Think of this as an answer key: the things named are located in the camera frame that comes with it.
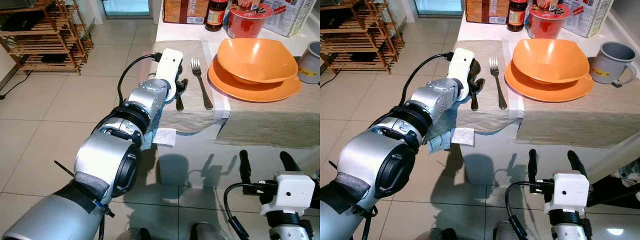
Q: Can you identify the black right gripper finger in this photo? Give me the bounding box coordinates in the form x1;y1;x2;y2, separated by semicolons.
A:
239;149;253;184
567;150;589;177
528;149;540;182
279;151;302;175

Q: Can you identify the silver metal fork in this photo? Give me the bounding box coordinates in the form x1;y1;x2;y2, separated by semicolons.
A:
489;56;509;110
190;57;214;111

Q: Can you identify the beige placemat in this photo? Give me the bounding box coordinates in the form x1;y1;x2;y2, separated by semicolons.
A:
515;75;640;149
214;75;321;150
450;40;518;134
142;40;224;134

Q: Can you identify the white paper napkin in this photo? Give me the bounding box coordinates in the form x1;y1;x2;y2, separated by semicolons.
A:
450;127;475;147
152;127;178;148

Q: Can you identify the light blue cloth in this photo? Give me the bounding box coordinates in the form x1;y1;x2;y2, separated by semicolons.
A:
139;107;164;151
425;106;459;154

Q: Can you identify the brown cardboard box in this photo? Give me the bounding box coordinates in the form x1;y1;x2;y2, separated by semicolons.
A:
465;0;511;25
162;0;210;25

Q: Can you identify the robot right leg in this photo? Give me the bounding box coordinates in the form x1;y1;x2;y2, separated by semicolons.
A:
492;222;516;240
190;222;227;240

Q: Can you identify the dark sauce bottle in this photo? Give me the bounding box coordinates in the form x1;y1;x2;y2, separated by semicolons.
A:
205;0;230;33
506;0;529;33

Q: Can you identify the orange plate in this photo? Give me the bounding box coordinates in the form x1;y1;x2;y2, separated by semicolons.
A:
504;60;595;104
207;55;303;104

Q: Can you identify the glass door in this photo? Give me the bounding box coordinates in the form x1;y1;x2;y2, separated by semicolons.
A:
101;0;152;19
414;0;464;17

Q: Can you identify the orange bowl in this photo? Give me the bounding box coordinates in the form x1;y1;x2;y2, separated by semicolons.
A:
216;37;299;85
512;38;591;85

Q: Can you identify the red instant noodle cup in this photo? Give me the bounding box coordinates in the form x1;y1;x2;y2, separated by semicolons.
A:
527;0;571;40
227;0;274;40

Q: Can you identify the grey mug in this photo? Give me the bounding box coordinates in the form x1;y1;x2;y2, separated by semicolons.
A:
589;41;639;89
297;41;321;85

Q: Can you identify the wooden shelf rack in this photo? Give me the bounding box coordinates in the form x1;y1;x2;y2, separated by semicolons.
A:
0;0;95;76
320;0;405;75

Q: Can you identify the white printed food box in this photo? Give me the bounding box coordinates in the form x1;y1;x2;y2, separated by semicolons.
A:
562;0;615;39
261;0;317;38

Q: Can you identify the black bag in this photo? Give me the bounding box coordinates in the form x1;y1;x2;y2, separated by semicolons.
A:
2;12;34;32

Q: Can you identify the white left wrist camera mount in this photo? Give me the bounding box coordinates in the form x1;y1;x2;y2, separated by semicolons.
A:
154;48;184;102
446;47;476;102

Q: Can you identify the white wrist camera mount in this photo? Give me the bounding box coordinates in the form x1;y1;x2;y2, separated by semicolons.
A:
154;48;184;102
543;170;591;216
259;172;317;217
446;47;476;102

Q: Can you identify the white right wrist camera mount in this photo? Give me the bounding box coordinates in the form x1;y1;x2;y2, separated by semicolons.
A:
543;170;591;216
259;172;317;217

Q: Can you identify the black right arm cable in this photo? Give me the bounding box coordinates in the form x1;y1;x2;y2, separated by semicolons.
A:
223;182;279;240
504;180;556;240

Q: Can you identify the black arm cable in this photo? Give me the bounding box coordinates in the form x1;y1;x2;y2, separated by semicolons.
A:
504;180;556;240
117;52;164;106
398;51;454;106
223;182;279;240

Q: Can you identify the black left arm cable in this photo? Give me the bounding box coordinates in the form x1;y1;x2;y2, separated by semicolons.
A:
117;52;164;106
398;51;454;106

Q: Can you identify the black floor cable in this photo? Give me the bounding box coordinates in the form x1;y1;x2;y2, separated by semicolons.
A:
0;55;32;100

